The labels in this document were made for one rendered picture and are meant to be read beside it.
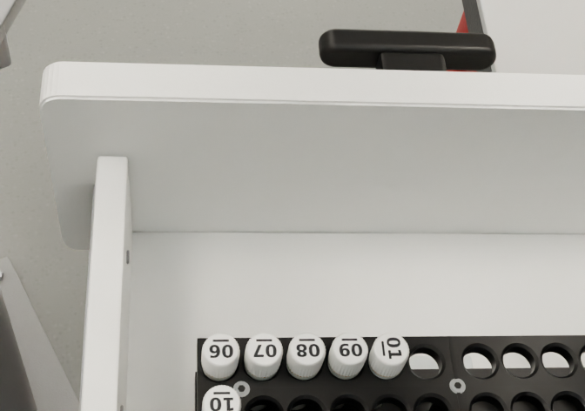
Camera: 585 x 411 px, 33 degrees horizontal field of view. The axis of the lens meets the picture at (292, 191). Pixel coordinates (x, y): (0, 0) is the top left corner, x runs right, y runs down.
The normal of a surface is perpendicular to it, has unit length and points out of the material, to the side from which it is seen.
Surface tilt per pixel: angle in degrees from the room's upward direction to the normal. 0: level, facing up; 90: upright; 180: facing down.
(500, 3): 0
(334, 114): 90
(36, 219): 0
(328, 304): 0
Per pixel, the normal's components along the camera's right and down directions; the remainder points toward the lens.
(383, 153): 0.06, 0.84
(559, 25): 0.11, -0.55
